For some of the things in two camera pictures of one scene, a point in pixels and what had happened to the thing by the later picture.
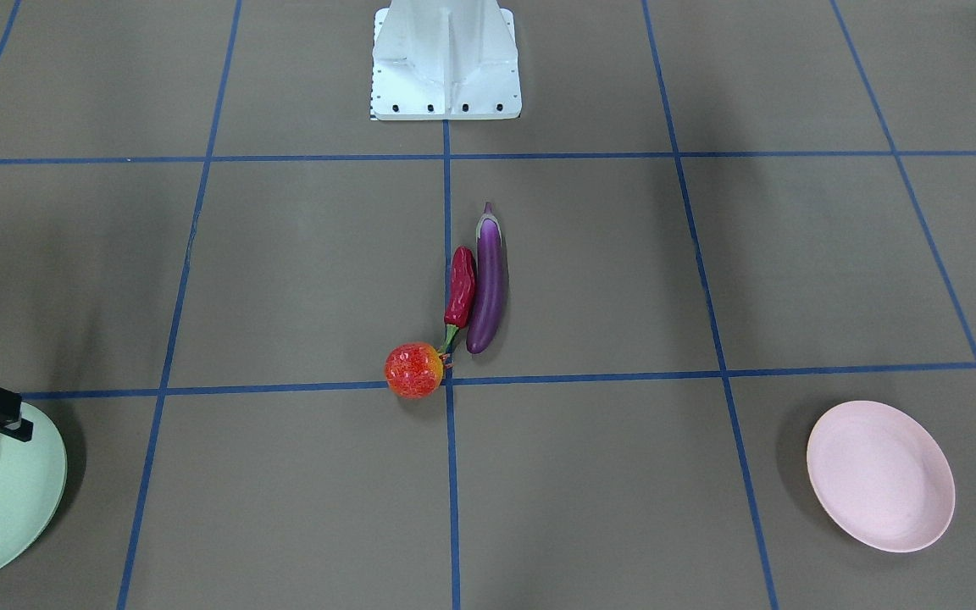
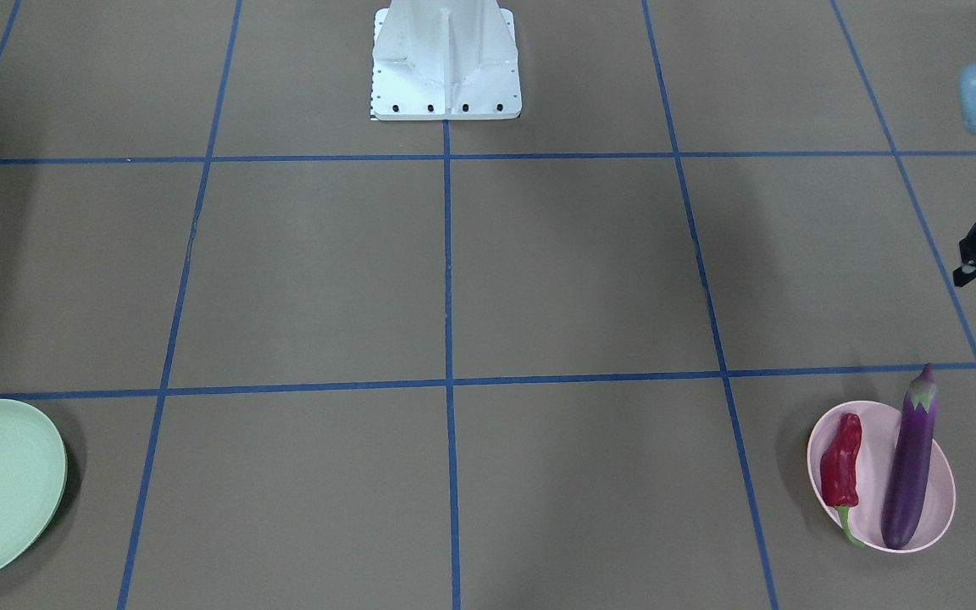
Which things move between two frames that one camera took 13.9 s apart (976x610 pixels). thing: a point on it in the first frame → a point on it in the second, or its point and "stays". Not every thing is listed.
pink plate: (880, 477) stays
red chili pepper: (461, 293) → (838, 474)
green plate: (2, 499) stays
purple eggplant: (490, 265) → (911, 463)
